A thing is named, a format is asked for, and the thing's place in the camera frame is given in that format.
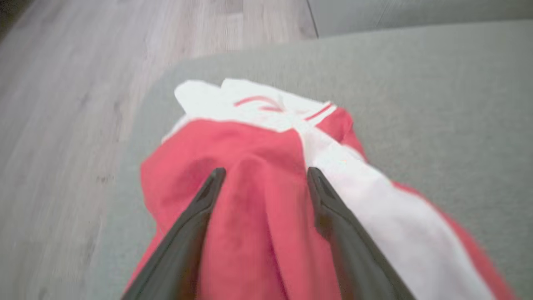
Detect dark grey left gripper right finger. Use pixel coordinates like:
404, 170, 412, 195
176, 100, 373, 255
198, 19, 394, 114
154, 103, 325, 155
307, 167, 417, 300

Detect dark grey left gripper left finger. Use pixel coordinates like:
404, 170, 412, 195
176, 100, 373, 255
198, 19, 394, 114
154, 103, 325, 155
122, 167, 227, 300

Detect red and white jersey shirt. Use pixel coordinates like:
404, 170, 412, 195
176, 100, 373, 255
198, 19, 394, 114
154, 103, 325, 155
123, 78, 519, 300

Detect large grey sofa seat cushion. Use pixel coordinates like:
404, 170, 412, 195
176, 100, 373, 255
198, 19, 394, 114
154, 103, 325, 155
83, 19, 533, 300

